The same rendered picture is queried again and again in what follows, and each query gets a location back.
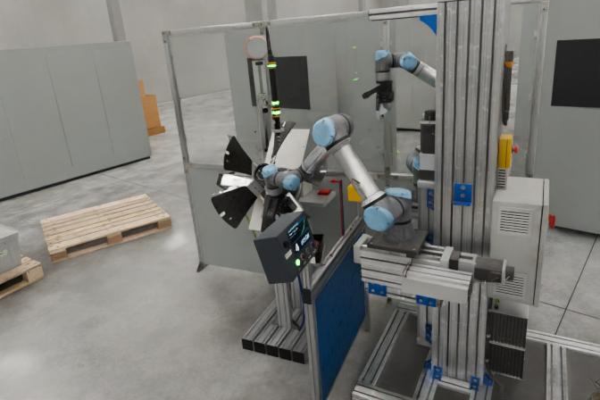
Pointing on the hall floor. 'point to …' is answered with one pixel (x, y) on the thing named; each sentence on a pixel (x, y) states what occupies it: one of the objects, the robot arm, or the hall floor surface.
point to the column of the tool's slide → (261, 106)
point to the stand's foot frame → (278, 337)
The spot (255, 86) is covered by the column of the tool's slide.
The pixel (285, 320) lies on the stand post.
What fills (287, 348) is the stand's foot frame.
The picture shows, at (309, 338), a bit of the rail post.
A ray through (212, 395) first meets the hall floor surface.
